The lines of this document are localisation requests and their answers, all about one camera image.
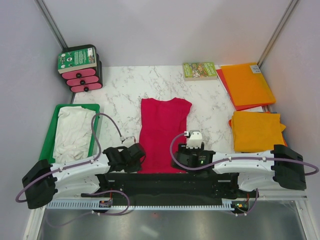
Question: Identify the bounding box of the magenta pink t-shirt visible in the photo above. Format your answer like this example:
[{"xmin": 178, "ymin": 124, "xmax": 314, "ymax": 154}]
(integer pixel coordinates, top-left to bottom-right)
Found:
[{"xmin": 138, "ymin": 97, "xmax": 192, "ymax": 174}]

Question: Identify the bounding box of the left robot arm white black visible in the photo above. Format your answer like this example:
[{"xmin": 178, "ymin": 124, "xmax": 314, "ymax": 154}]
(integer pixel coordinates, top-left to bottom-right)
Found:
[{"xmin": 22, "ymin": 143, "xmax": 146, "ymax": 210}]

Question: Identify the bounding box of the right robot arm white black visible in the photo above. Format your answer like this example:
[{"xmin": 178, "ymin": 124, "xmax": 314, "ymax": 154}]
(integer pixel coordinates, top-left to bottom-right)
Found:
[{"xmin": 170, "ymin": 144, "xmax": 307, "ymax": 197}]

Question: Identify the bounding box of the yellow folded t-shirt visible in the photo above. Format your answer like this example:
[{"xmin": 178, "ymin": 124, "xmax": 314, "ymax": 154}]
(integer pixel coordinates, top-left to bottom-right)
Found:
[{"xmin": 228, "ymin": 111, "xmax": 287, "ymax": 153}]

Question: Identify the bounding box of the white crumpled t-shirt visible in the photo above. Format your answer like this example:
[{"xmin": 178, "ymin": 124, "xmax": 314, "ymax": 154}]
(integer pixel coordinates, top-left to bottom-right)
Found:
[{"xmin": 52, "ymin": 106, "xmax": 96, "ymax": 164}]

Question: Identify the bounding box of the green illustrated paperback book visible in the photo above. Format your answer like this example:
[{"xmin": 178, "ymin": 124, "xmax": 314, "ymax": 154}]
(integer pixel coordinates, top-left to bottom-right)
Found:
[{"xmin": 182, "ymin": 62, "xmax": 218, "ymax": 81}]

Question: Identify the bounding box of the green plastic tray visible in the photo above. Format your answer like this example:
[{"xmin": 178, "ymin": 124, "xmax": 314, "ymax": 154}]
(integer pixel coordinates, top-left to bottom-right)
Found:
[{"xmin": 38, "ymin": 103, "xmax": 101, "ymax": 164}]

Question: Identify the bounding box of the orange plastic folder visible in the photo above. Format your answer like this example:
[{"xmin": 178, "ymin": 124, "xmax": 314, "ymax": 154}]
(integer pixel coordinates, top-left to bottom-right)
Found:
[{"xmin": 220, "ymin": 62, "xmax": 276, "ymax": 110}]

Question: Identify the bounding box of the orange folded t-shirt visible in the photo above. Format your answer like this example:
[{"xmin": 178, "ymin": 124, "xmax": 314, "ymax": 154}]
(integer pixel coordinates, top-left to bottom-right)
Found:
[{"xmin": 281, "ymin": 132, "xmax": 288, "ymax": 147}]

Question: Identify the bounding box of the black pink drawer unit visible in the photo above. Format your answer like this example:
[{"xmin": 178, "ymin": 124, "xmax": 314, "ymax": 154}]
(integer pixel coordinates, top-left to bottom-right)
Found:
[{"xmin": 59, "ymin": 44, "xmax": 103, "ymax": 93}]

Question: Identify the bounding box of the green book on drawers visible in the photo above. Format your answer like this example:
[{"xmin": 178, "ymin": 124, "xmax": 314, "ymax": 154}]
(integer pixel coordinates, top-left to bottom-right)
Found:
[{"xmin": 57, "ymin": 47, "xmax": 97, "ymax": 74}]

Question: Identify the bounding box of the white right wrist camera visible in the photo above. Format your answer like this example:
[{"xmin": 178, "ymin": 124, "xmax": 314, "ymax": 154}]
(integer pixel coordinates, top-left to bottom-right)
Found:
[{"xmin": 184, "ymin": 130, "xmax": 203, "ymax": 149}]

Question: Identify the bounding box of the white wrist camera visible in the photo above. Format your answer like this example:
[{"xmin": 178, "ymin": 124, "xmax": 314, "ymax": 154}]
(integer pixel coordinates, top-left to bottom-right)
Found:
[
  {"xmin": 121, "ymin": 136, "xmax": 137, "ymax": 147},
  {"xmin": 184, "ymin": 130, "xmax": 203, "ymax": 149}
]

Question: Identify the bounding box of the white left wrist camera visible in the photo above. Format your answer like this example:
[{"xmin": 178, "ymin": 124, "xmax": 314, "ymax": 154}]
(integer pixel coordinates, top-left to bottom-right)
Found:
[{"xmin": 121, "ymin": 136, "xmax": 137, "ymax": 147}]

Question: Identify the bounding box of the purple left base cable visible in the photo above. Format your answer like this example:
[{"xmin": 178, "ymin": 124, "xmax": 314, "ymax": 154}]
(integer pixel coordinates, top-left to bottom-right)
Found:
[{"xmin": 84, "ymin": 189, "xmax": 131, "ymax": 217}]

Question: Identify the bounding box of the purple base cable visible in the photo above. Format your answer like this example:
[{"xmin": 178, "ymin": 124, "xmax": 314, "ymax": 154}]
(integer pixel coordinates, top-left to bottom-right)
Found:
[
  {"xmin": 84, "ymin": 189, "xmax": 131, "ymax": 217},
  {"xmin": 231, "ymin": 187, "xmax": 260, "ymax": 217}
]

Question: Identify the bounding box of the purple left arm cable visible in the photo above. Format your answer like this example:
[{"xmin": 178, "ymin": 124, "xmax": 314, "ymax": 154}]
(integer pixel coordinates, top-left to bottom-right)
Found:
[{"xmin": 15, "ymin": 112, "xmax": 125, "ymax": 203}]

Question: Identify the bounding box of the white slotted cable duct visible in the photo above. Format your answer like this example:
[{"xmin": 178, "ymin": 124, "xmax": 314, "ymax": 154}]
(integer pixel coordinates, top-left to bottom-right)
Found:
[{"xmin": 46, "ymin": 199, "xmax": 236, "ymax": 211}]

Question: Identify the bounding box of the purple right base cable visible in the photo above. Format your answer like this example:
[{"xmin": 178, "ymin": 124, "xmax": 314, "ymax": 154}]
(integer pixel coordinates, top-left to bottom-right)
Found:
[{"xmin": 231, "ymin": 187, "xmax": 260, "ymax": 217}]

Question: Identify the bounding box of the left aluminium corner post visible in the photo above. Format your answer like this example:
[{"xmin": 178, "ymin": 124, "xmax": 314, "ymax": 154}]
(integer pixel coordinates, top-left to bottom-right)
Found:
[{"xmin": 34, "ymin": 0, "xmax": 68, "ymax": 49}]

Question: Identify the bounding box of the aluminium corner post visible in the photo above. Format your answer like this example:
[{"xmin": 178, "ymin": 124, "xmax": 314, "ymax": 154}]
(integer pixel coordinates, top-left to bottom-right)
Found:
[
  {"xmin": 34, "ymin": 0, "xmax": 68, "ymax": 49},
  {"xmin": 257, "ymin": 0, "xmax": 300, "ymax": 68}
]

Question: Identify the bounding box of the right aluminium corner post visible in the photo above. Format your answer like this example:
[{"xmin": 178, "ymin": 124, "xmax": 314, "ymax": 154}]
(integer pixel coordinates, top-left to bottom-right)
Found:
[{"xmin": 257, "ymin": 0, "xmax": 300, "ymax": 68}]

